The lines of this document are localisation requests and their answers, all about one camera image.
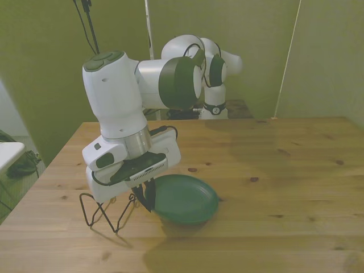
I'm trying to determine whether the dark green plate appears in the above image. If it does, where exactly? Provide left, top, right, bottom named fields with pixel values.
left=144, top=173, right=221, bottom=226

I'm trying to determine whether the white side table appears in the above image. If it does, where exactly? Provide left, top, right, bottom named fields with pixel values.
left=0, top=141, right=27, bottom=175

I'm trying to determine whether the black tripod with cables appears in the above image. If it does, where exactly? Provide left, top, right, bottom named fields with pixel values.
left=72, top=0, right=101, bottom=55

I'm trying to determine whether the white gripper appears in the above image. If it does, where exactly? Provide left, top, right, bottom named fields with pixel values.
left=85, top=129, right=182, bottom=214

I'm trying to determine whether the white partition edge strip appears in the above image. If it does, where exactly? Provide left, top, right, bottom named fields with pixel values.
left=144, top=0, right=155, bottom=61
left=271, top=0, right=303, bottom=119

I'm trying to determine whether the black wire plate stand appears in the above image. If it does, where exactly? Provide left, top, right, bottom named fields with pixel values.
left=79, top=192, right=140, bottom=234

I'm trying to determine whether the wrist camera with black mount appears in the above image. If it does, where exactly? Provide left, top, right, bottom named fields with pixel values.
left=109, top=152, right=169, bottom=184

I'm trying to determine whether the dark bag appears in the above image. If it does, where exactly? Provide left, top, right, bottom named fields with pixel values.
left=5, top=150, right=43, bottom=180

